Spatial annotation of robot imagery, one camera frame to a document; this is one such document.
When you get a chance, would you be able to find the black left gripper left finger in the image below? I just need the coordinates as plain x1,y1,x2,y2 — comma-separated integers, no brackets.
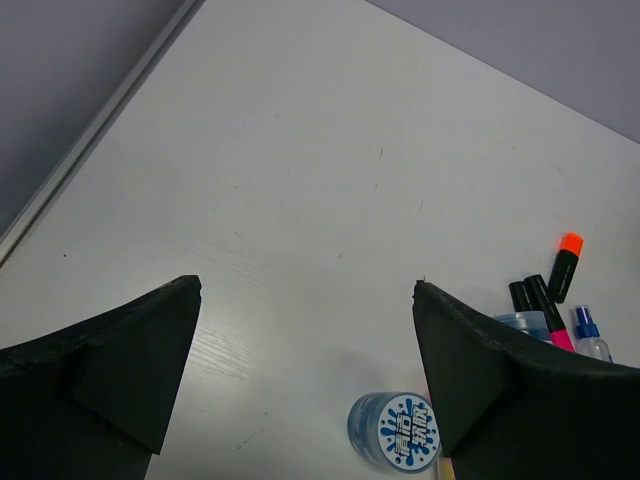
1,275,202,479

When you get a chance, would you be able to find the blue cap highlighter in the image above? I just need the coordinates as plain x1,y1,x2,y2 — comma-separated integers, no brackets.
495,281,551,343

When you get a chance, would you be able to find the clear blue spray bottle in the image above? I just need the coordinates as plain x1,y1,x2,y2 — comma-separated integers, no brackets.
574,305,613,363

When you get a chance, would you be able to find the orange cap highlighter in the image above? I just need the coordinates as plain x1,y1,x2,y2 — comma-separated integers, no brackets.
548,232,584,304

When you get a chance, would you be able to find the blue round putty jar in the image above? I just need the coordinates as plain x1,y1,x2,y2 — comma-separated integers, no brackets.
347,391,441,474

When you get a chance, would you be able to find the pink cap highlighter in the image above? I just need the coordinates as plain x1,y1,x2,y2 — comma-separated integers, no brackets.
524,274,575,352

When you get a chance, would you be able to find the pink cap clear tube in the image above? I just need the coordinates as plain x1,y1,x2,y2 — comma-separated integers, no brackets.
437,456,456,480

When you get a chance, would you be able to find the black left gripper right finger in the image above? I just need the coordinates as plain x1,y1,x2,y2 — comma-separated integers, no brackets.
413,281,639,479

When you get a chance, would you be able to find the aluminium table edge rail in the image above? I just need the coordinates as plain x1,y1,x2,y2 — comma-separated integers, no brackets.
1,1,202,262

